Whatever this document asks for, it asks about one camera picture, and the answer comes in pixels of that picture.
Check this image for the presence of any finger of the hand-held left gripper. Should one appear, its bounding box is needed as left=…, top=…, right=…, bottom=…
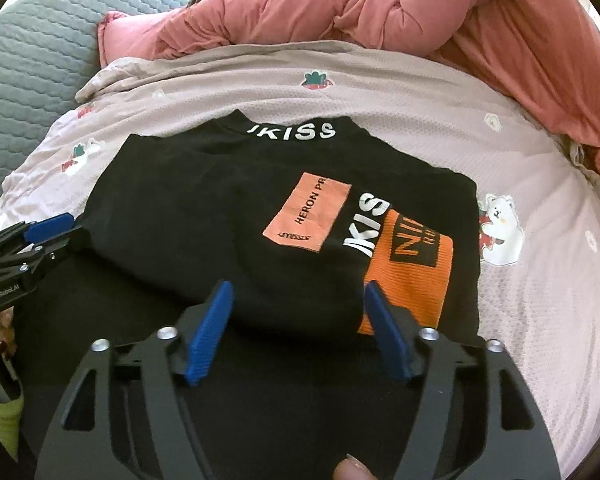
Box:
left=10, top=227, right=88, bottom=273
left=0, top=212, right=76, bottom=258

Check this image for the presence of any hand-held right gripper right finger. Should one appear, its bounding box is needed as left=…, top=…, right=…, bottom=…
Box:
left=362, top=281, right=563, bottom=480

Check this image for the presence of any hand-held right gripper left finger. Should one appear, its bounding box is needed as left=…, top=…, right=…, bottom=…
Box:
left=34, top=280, right=235, bottom=480

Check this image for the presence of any black sweater with orange cuffs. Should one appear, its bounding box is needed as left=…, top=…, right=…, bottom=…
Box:
left=17, top=109, right=482, bottom=480

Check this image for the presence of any person's right hand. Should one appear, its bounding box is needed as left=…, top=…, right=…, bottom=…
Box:
left=332, top=454, right=377, bottom=480

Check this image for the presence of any person's green clothing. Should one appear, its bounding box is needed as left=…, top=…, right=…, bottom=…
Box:
left=0, top=392, right=23, bottom=466

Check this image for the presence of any light pink printed blanket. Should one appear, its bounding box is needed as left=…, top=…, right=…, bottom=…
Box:
left=0, top=40, right=600, bottom=436

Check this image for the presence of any grey quilted headboard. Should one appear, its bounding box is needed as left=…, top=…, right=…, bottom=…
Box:
left=0, top=0, right=146, bottom=221

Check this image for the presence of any pink puffy comforter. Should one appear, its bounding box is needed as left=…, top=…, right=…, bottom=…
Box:
left=97, top=0, right=600, bottom=193

